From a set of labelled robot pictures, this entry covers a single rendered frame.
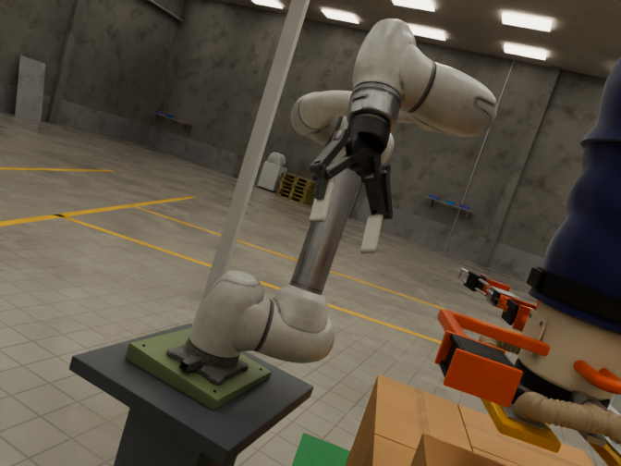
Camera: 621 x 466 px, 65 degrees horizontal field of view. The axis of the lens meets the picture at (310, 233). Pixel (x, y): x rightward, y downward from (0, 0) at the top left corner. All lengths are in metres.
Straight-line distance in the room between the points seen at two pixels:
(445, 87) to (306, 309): 0.73
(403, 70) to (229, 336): 0.82
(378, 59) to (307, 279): 0.71
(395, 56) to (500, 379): 0.55
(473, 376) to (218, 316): 0.83
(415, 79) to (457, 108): 0.10
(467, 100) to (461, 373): 0.51
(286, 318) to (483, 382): 0.80
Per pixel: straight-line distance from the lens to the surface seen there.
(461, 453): 1.12
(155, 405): 1.30
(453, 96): 0.95
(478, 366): 0.67
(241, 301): 1.34
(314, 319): 1.40
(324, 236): 1.41
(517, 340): 0.99
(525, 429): 0.92
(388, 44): 0.93
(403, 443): 1.99
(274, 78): 4.34
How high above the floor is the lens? 1.40
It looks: 7 degrees down
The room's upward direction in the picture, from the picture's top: 18 degrees clockwise
